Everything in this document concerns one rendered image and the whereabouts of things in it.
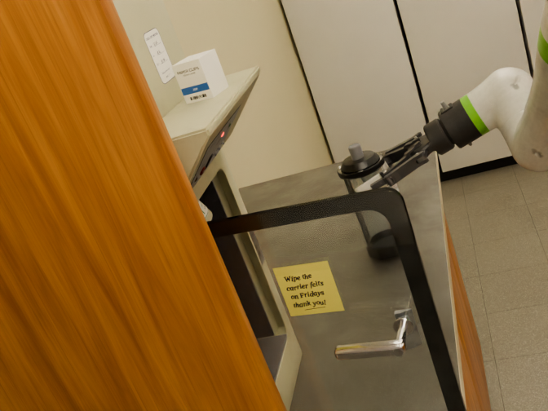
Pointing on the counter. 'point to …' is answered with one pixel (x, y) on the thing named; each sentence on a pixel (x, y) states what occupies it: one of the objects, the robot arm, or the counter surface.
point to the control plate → (214, 147)
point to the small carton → (200, 77)
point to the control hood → (207, 119)
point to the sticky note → (308, 289)
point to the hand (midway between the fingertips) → (368, 180)
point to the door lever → (384, 348)
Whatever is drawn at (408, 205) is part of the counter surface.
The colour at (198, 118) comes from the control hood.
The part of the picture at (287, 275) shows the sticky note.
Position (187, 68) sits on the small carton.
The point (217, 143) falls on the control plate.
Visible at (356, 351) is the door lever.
